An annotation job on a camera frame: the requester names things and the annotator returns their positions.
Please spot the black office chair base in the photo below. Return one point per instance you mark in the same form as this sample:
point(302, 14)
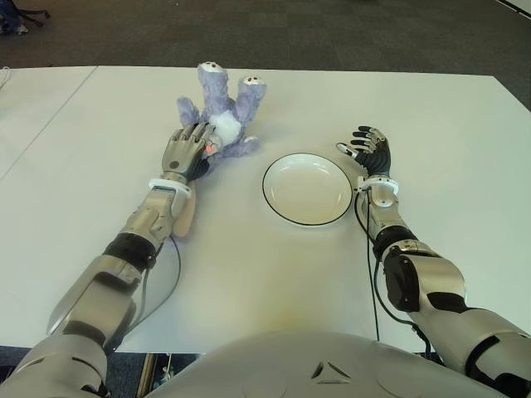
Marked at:
point(35, 16)

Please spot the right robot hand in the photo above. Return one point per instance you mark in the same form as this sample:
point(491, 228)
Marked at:
point(377, 157)

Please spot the white furniture edge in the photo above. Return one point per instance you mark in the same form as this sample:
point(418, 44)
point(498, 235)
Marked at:
point(518, 3)

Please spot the purple plush bunny doll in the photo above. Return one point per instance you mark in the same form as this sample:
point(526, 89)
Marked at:
point(220, 103)

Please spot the blue trouser leg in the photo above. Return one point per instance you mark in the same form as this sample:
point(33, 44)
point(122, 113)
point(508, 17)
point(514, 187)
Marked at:
point(8, 14)

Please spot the white shoe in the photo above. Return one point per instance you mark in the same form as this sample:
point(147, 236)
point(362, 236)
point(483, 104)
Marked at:
point(20, 30)

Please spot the grey robot torso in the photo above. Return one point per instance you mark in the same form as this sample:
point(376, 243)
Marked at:
point(323, 369)

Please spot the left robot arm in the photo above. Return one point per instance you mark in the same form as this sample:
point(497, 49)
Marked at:
point(153, 211)

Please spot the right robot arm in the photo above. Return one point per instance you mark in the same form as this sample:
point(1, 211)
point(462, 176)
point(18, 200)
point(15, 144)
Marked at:
point(427, 282)

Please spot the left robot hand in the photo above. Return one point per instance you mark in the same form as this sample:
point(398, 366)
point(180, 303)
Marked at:
point(182, 151)

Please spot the white plate black rim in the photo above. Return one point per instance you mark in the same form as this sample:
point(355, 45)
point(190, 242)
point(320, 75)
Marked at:
point(307, 190)

